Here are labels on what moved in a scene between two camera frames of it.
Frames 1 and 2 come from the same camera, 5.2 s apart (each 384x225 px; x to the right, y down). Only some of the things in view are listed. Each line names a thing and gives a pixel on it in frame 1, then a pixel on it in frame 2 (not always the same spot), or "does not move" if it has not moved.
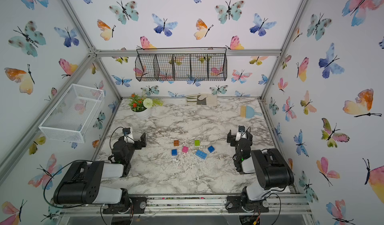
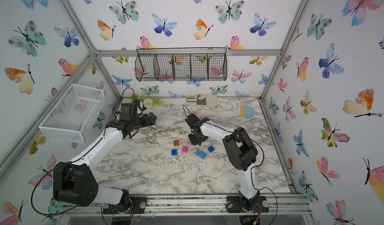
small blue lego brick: [211, 149] does not move
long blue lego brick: [201, 154] does not move
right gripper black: [232, 138] -> [191, 140]
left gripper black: [138, 146] -> [147, 121]
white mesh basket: [72, 116] does not move
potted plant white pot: [140, 107] does not move
